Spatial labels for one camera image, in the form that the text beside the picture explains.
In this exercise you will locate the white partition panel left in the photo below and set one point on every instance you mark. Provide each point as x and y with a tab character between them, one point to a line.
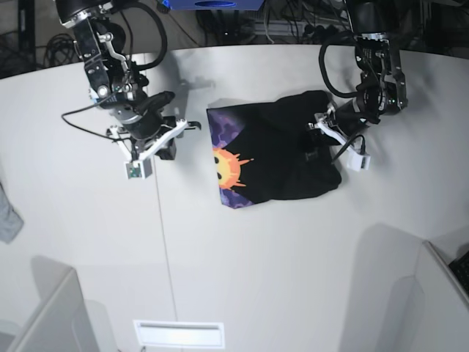
59	323

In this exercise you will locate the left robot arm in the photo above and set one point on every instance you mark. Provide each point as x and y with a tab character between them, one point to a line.
382	90

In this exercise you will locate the white partition panel right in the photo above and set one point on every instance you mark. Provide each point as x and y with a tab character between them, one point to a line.
428	310

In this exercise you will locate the black device on floor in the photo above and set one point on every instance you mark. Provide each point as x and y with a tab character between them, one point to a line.
26	26

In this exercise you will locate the blue box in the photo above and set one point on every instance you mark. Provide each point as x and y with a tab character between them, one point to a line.
215	4

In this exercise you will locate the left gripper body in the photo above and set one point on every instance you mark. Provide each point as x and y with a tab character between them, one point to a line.
341	126

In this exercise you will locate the black T-shirt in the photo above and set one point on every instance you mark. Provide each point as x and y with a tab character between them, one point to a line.
258	150

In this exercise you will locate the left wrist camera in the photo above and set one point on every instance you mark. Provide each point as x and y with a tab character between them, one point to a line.
357	162

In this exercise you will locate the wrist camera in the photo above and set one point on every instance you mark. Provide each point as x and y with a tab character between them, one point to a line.
138	169
357	162

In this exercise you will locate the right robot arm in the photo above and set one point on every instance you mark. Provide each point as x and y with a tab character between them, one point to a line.
116	82

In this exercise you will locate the grey cloth at edge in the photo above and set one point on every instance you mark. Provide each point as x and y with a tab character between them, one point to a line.
10	222

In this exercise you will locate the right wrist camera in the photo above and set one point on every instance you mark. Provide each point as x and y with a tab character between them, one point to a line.
138	169

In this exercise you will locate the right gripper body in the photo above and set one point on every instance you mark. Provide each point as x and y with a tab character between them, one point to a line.
148	133

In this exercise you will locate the black keyboard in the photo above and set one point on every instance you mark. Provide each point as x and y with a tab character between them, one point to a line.
460	268

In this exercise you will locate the white partition panel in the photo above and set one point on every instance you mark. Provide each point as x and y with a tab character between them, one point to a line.
428	310
59	323

